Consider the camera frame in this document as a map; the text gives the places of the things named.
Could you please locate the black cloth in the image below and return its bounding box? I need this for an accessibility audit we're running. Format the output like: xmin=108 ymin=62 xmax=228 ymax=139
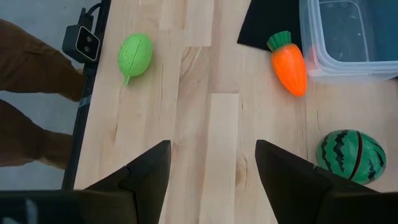
xmin=236 ymin=0 xmax=304 ymax=52

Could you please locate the black table-edge camera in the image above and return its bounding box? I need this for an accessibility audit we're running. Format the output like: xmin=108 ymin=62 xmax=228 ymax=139
xmin=62 ymin=7 xmax=101 ymax=64

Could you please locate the black metal table frame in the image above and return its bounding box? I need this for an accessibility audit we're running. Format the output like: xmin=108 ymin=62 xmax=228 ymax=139
xmin=61 ymin=0 xmax=112 ymax=190

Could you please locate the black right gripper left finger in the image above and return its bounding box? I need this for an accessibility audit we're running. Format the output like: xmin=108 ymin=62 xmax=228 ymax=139
xmin=0 ymin=139 xmax=172 ymax=224

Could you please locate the orange toy carrot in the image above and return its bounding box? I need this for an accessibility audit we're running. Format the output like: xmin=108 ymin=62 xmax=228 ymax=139
xmin=266 ymin=30 xmax=308 ymax=98

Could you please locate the striped toy watermelon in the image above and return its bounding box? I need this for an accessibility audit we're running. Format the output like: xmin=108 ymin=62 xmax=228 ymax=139
xmin=315 ymin=129 xmax=387 ymax=185

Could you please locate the clear plastic tupperware container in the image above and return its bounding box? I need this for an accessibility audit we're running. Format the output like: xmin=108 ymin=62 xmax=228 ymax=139
xmin=298 ymin=0 xmax=398 ymax=83

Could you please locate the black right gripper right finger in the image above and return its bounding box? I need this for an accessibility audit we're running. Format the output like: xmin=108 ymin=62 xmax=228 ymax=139
xmin=254 ymin=139 xmax=398 ymax=224

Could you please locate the black camera cable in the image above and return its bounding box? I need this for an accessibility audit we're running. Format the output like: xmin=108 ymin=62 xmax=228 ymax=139
xmin=85 ymin=2 xmax=103 ymax=16

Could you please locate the person's leg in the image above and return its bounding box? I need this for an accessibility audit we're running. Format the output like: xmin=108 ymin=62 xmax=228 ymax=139
xmin=0 ymin=98 xmax=74 ymax=170
xmin=0 ymin=18 xmax=86 ymax=103

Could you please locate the green leafy toy vegetable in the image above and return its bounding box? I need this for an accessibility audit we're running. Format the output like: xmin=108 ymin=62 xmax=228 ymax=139
xmin=117 ymin=32 xmax=154 ymax=86

